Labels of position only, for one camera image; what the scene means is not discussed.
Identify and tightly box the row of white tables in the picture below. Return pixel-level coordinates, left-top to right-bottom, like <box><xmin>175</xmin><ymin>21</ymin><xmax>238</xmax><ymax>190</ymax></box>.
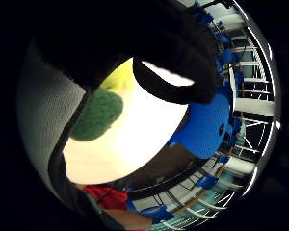
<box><xmin>131</xmin><ymin>0</ymin><xmax>277</xmax><ymax>231</ymax></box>

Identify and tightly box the green and yellow plush toy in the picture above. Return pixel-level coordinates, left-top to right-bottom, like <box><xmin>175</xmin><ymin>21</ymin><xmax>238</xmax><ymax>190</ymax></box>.
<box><xmin>69</xmin><ymin>58</ymin><xmax>137</xmax><ymax>142</ymax></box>

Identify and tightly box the white mesh fabric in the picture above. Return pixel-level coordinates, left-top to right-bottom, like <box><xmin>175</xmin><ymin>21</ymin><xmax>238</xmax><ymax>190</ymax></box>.
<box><xmin>16</xmin><ymin>40</ymin><xmax>88</xmax><ymax>193</ymax></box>

